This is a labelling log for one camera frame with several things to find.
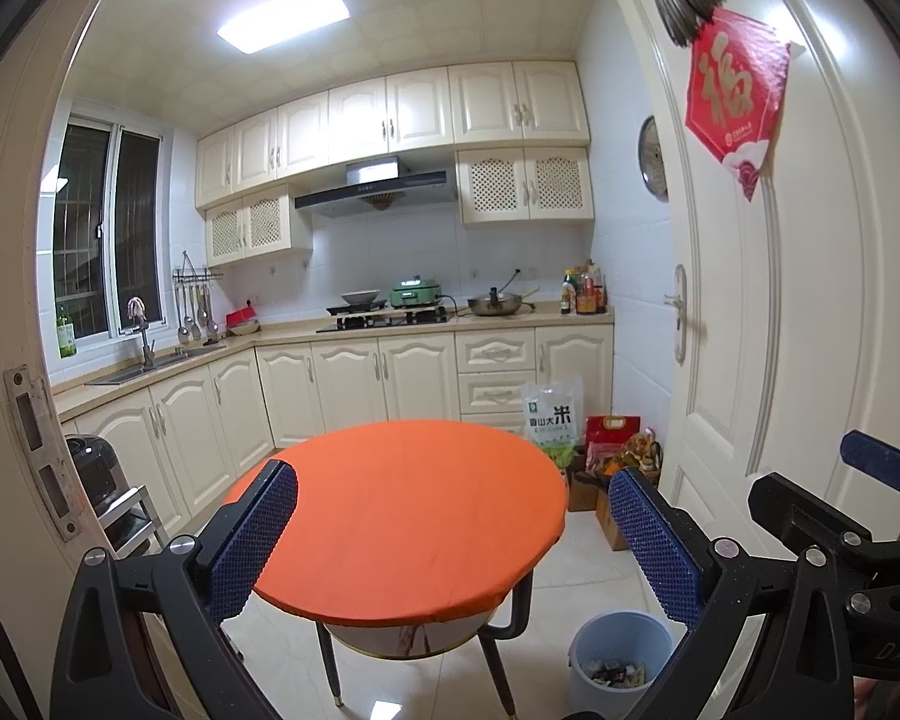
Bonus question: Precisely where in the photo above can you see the blue plastic bin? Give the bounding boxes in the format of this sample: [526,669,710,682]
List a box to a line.
[568,610,677,720]

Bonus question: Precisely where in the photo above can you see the orange round table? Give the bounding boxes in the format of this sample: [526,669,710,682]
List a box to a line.
[221,421,569,715]

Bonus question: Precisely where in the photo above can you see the black range hood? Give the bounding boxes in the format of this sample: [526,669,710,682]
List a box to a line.
[293,155,459,221]

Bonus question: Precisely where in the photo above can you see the sliding window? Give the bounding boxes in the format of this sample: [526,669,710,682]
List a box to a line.
[50,113,168,341]

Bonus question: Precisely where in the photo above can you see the red paper door decoration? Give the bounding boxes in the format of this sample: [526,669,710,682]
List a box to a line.
[683,8,797,203]

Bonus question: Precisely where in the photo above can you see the hanging utensil rack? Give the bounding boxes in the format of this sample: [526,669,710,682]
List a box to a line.
[172,250,225,347]

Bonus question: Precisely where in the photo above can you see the wide lattice door cabinet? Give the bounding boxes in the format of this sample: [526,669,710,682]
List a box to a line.
[455,145,596,225]

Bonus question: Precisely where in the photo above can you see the cream door frame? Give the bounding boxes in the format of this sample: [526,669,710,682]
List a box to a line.
[0,0,128,720]

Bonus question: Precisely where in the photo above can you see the black gas stove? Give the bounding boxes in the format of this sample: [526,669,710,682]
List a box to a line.
[316,310,455,334]

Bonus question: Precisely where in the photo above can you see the red box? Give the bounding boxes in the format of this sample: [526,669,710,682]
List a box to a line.
[584,413,641,467]

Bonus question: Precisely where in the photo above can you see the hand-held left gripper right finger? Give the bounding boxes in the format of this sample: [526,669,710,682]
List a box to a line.
[611,466,857,720]

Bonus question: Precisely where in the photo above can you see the metal stool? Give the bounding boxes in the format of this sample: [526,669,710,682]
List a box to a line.
[93,485,170,560]

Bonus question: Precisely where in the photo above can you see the cream upper wall cabinets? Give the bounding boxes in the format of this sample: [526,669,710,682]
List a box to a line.
[194,59,593,212]

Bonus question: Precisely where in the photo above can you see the small lattice door cabinet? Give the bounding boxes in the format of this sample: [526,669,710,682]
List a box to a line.
[204,183,315,264]

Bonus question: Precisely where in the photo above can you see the clear rice bag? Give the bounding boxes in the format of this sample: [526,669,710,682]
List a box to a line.
[522,378,585,467]

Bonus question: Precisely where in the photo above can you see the silver door handle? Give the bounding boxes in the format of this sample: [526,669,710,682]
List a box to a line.
[663,263,689,365]

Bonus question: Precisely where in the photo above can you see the green electric pot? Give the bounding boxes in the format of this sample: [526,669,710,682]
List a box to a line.
[388,278,446,309]

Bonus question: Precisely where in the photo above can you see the metal strike plate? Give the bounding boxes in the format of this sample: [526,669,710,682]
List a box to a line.
[3,365,80,542]

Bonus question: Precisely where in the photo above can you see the steel frying pan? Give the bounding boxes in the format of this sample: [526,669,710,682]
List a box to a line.
[466,283,540,318]

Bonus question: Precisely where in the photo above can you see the group of condiment bottles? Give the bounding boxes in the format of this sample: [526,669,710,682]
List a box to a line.
[559,260,609,317]

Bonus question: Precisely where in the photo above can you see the white door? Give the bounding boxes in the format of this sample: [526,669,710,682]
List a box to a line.
[607,0,900,545]

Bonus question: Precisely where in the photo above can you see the cardboard box of goods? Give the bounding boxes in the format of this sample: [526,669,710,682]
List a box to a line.
[565,427,665,551]

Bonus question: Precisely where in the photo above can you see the cream lower kitchen cabinets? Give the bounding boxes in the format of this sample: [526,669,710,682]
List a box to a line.
[49,306,617,535]

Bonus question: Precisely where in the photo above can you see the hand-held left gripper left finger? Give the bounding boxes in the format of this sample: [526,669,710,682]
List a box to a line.
[49,458,299,720]

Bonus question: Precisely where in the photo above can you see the steel sink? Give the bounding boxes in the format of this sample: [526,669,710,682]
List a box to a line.
[83,343,228,386]

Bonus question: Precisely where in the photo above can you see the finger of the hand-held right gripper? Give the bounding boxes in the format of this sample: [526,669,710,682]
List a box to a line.
[747,471,900,616]
[841,430,900,500]

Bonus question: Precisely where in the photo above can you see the ceiling light panel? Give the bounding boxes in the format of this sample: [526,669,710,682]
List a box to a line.
[217,0,352,56]

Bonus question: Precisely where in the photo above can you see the heap of discarded wrappers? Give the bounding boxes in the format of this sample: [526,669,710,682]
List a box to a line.
[578,658,650,692]

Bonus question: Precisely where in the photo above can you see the black rice cooker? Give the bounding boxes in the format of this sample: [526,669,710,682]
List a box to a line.
[63,434,118,515]

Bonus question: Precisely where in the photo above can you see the steel faucet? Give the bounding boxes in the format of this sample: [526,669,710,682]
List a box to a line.
[123,297,157,369]

